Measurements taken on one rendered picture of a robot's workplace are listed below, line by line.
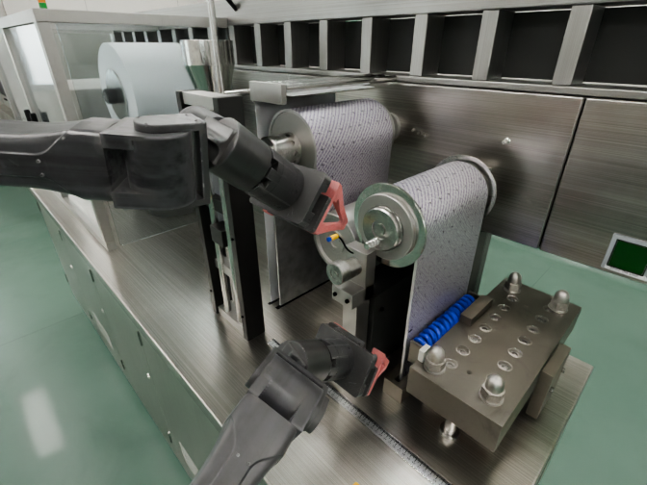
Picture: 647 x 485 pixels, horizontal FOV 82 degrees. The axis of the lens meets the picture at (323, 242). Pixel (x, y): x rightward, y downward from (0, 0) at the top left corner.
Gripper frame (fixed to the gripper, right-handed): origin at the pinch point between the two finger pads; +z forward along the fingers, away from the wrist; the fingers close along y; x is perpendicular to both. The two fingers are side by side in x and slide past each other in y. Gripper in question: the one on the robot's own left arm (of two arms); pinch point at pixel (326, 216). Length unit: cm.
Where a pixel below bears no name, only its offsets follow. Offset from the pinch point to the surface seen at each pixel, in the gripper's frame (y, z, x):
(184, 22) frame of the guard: -95, 5, 42
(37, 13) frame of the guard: -95, -25, 17
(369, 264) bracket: -0.6, 16.4, -2.6
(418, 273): 6.7, 19.9, -0.4
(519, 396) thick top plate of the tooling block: 25.9, 31.0, -10.8
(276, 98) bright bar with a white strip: -23.6, 0.1, 16.7
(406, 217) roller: 4.8, 11.5, 6.1
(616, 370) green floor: 39, 219, 12
